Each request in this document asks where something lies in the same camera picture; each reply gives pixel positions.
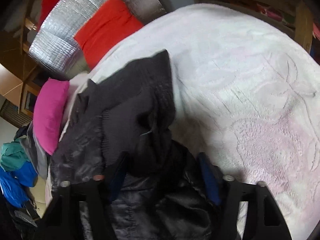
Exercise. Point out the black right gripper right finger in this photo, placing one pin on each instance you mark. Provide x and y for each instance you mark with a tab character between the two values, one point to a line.
264	219

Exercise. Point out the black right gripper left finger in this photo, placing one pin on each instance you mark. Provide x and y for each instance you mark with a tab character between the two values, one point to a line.
81	211

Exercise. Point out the black puffer jacket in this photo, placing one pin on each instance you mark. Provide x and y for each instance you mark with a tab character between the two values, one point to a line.
120	127

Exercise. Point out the blue garment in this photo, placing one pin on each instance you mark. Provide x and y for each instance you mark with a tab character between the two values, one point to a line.
13	184

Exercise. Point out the teal garment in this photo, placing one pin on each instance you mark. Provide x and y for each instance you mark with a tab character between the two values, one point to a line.
13	156

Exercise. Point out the grey garment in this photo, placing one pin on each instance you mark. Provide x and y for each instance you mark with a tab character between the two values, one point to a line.
38	157

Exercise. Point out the magenta pillow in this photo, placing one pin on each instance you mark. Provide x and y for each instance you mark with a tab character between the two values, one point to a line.
48	113

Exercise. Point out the pink white fleece blanket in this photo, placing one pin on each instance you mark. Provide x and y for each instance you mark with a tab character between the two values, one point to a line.
246	95

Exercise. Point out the brown wooden cabinet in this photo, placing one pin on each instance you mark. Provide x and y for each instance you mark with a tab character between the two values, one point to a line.
18	72

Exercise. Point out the silver foil insulation mat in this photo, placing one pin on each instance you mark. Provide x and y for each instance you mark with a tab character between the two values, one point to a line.
54	47

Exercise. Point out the wooden bed headboard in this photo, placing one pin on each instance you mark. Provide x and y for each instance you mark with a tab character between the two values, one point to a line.
28	24

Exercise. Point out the red pillow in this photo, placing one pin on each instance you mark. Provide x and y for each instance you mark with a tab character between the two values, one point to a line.
112	23

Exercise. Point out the wooden shelf frame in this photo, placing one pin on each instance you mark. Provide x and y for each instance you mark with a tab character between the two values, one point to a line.
293	18

